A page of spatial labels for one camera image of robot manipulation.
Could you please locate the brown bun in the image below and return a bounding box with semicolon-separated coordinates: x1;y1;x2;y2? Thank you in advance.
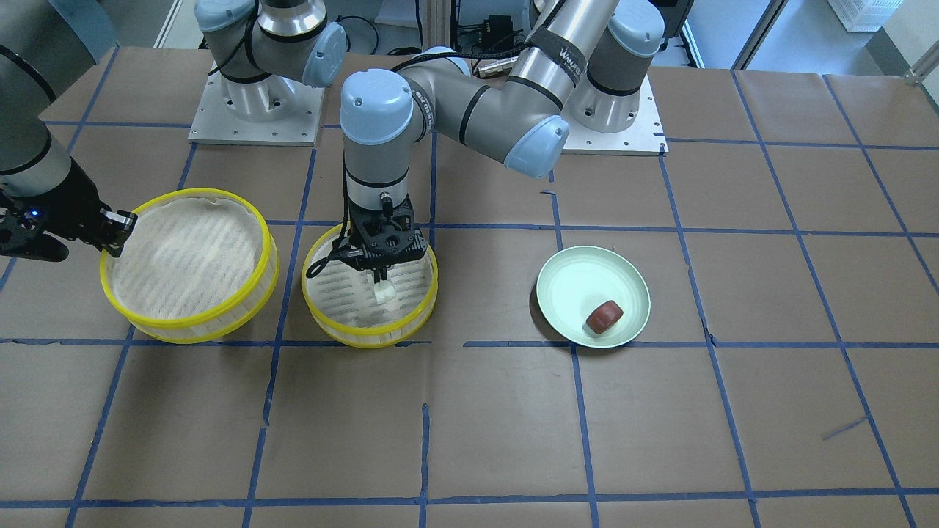
585;298;624;335

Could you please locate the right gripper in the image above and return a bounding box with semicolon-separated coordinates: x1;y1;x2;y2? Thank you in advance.
2;159;139;262

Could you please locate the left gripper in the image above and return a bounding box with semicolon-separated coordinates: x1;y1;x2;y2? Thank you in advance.
333;197;428;285

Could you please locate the yellow steamer layer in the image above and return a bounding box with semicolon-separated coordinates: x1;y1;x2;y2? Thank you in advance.
302;249;439;348
98;188;279;344

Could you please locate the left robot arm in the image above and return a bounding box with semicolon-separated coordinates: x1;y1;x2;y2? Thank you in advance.
306;1;666;284

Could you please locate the green plate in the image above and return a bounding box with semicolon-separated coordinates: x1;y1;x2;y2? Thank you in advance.
536;245;651;348

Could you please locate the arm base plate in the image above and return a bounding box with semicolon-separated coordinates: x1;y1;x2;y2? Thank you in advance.
188;73;326;147
561;76;670;156

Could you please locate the white bun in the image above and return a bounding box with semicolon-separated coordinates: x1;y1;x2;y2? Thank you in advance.
373;280;397;305

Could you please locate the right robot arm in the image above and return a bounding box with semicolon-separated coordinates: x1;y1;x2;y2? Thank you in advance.
1;1;346;262

